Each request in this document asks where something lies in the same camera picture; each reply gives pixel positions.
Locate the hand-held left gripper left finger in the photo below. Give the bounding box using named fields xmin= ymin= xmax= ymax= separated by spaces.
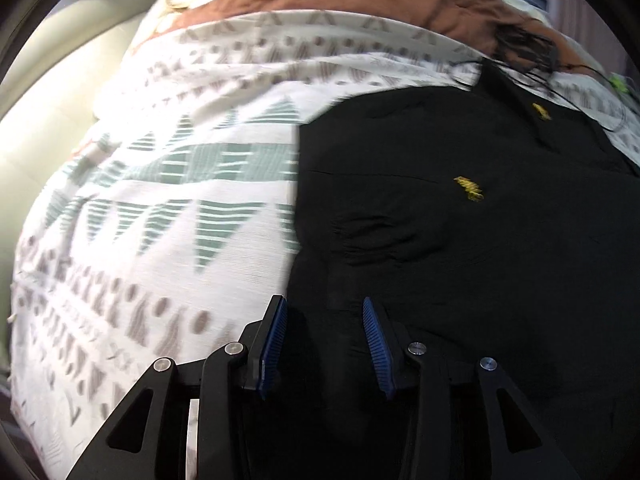
xmin=65 ymin=294 xmax=290 ymax=480

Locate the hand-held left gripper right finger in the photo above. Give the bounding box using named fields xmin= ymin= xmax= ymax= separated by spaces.
xmin=362 ymin=296 xmax=581 ymax=480

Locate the black long-sleeve shirt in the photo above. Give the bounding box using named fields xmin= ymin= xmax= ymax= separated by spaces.
xmin=285 ymin=62 xmax=640 ymax=480

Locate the white patterned blanket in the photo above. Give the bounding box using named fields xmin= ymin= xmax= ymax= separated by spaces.
xmin=10 ymin=7 xmax=640 ymax=480

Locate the cream padded headboard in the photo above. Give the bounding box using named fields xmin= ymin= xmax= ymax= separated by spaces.
xmin=0 ymin=0 xmax=211 ymax=201

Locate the pink curtain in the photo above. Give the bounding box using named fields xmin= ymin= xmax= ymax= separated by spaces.
xmin=545 ymin=0 xmax=631 ymax=81

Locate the black cable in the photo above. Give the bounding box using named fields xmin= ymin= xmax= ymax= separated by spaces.
xmin=492 ymin=25 xmax=636 ymax=133

